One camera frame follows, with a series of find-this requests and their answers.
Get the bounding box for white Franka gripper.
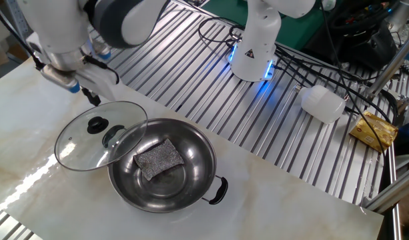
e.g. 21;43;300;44
25;31;121;107

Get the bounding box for glass lid with black knob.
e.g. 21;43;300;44
53;101;149;173

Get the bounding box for grey metallic scouring sponge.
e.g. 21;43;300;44
133;138;185;182

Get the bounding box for perforated metal bar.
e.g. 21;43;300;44
3;0;30;46

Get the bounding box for marble pattern mat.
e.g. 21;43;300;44
0;56;385;240

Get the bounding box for large white LED bulb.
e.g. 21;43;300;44
293;84;347;125

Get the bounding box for small white round object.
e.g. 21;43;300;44
320;0;338;11

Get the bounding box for golden foil packet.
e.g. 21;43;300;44
349;111;399;153

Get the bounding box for black racing wheel controller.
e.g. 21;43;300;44
302;3;398;71

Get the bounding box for silver wrist camera blue cap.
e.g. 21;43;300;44
39;64;82;95

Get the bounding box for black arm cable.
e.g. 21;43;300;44
0;0;121;84

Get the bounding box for stainless steel pot black handles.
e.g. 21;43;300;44
102;117;230;214

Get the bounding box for black base cable bundle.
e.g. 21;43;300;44
274;45;397;124

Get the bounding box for slanted aluminium frame bar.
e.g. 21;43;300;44
364;28;409;101

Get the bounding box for aluminium frame rail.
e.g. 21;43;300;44
360;166;409;214

